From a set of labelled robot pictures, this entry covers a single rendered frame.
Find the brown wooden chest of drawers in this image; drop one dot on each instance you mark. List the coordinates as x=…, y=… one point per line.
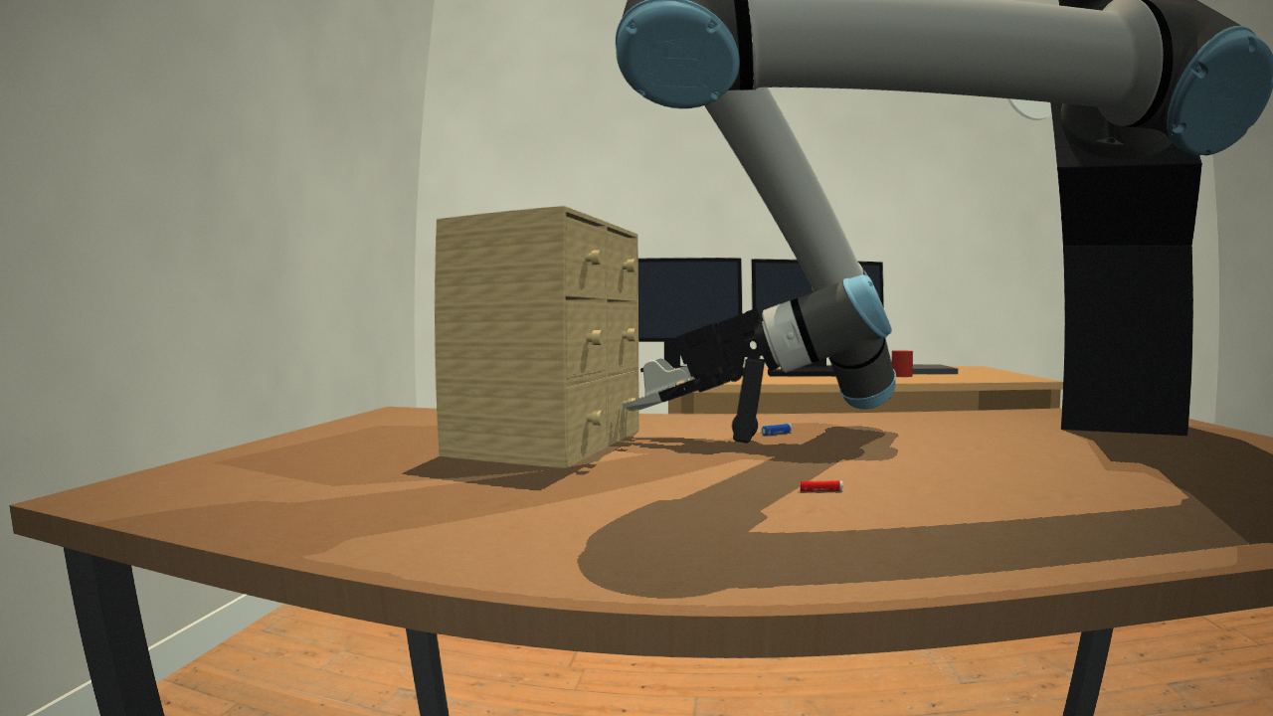
x=500, y=335

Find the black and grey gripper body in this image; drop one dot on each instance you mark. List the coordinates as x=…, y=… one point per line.
x=708, y=352

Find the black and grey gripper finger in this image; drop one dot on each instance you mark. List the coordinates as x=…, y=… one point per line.
x=656, y=382
x=667, y=367

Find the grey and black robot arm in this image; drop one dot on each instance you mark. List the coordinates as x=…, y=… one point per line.
x=1183, y=73

